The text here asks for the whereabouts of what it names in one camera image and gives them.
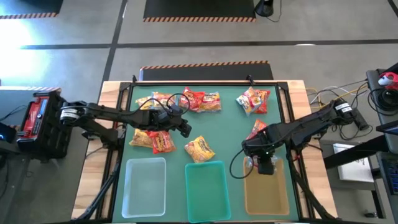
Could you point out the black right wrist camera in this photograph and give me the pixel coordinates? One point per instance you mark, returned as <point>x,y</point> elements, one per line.
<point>255,144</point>

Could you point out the small black floor object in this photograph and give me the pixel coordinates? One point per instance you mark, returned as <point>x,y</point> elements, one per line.
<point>370,214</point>

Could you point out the black keyboard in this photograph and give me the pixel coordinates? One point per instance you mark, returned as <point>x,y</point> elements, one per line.
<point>392,174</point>

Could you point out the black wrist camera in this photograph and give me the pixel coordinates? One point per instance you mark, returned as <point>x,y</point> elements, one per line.
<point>176,110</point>
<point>255,144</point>

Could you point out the black desk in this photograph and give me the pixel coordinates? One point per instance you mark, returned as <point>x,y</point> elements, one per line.
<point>384,116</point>

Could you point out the teal plastic bin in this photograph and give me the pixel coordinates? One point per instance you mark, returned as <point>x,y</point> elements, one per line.
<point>206,193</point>

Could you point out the yellow creamy chicken noodle pack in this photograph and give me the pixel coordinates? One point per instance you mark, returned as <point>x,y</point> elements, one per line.
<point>199,149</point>
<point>140,138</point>

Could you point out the white-red snack packets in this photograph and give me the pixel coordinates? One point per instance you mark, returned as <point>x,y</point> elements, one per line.
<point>248,101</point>

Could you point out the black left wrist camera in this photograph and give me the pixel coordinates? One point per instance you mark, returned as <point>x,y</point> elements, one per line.
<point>176,110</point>

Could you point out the red black tool case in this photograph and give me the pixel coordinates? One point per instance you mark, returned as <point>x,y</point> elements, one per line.
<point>34,115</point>

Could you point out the black floor stand base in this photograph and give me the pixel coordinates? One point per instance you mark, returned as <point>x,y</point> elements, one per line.
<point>264,7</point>

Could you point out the clear plastic bin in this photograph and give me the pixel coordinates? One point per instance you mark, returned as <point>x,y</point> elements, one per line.
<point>143,186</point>

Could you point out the black table edge clamp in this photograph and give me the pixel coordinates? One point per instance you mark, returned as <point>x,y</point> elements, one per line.
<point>134,79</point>
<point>249,79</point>

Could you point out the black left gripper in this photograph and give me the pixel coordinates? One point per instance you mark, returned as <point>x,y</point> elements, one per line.
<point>164,121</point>

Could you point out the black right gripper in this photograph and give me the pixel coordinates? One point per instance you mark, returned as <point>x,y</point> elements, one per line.
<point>261,151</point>

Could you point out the black device with blue light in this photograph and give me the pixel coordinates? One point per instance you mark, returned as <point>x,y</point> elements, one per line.
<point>7,132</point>

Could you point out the black desk crossbar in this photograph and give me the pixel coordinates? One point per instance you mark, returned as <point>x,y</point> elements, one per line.
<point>351,154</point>

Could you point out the black metal table frame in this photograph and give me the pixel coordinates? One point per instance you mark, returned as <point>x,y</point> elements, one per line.
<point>124,88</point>

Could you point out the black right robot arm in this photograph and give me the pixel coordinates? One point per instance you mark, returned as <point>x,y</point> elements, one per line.
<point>311,124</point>

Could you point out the amber plastic bin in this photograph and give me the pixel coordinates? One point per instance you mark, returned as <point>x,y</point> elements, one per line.
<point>265,196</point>

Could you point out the white board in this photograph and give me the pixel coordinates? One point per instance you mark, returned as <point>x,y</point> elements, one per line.
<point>354,168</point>

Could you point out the red snack packets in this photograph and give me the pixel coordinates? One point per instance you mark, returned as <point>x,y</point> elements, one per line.
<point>224,133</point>

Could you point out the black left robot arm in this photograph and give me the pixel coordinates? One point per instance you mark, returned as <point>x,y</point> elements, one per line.
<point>102,110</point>

